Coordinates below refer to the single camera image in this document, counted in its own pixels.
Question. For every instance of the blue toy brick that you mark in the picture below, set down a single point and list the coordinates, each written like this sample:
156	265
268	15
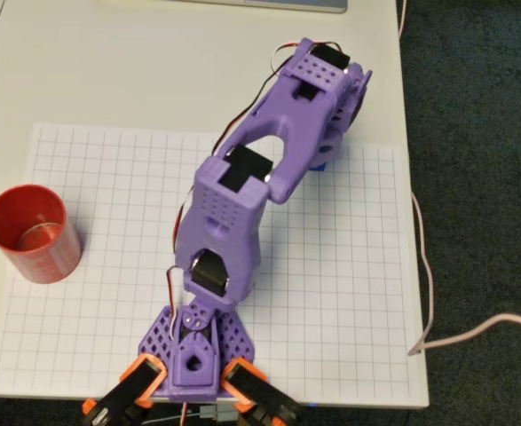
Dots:
318	168

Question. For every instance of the purple 3D-printed robot arm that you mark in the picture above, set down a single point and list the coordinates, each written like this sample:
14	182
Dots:
224	213

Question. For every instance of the red cup with white print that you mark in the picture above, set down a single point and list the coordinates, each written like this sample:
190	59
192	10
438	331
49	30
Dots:
42	248

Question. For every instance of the white grid paper sheet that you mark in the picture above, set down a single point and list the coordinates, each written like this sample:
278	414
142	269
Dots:
331	266

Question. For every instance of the silver laptop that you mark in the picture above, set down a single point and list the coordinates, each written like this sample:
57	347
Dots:
260	4

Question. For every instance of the black orange table clamp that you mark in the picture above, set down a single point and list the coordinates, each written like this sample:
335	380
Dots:
264	395
127	390

